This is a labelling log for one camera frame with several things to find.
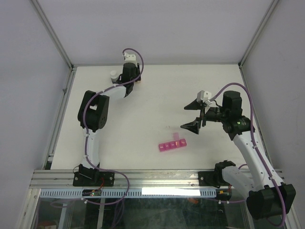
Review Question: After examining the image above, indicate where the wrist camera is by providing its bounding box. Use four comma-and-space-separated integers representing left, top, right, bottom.
123, 52, 137, 64
196, 90, 212, 105

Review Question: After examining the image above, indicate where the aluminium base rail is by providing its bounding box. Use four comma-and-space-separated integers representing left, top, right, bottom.
30, 169, 212, 189

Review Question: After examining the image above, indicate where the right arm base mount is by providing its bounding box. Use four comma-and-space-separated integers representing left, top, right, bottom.
198, 160, 251, 200

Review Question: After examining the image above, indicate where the white capped pill bottle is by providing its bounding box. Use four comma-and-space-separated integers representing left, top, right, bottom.
110, 70, 119, 83

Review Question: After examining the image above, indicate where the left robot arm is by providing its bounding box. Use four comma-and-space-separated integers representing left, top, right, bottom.
78, 61, 141, 185

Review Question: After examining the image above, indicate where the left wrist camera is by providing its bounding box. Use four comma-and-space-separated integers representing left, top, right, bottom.
123, 52, 137, 64

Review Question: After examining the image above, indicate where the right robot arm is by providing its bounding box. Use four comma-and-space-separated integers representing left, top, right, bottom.
181, 91, 296, 219

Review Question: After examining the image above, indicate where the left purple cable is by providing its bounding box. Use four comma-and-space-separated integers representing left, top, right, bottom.
81, 47, 145, 206

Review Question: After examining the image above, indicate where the pink weekly pill organizer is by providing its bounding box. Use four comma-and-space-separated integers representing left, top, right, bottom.
158, 132, 187, 152

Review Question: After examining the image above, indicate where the white slotted cable duct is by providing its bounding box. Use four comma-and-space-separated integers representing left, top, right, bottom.
40, 187, 217, 199

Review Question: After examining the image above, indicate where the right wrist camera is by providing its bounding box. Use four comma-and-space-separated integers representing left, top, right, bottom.
196, 90, 212, 105

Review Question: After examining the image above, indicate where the aluminium frame post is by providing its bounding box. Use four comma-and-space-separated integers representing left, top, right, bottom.
30, 0, 77, 72
238, 0, 281, 69

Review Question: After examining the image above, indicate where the left aluminium frame post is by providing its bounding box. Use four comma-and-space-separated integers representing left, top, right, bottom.
30, 0, 77, 72

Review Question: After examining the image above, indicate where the right aluminium frame post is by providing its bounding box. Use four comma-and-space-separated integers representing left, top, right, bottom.
238, 0, 281, 69

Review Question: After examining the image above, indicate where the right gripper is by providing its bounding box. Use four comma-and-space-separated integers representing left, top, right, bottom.
180, 98, 228, 134

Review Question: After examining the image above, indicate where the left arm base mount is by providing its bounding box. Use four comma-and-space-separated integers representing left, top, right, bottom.
72, 164, 114, 187

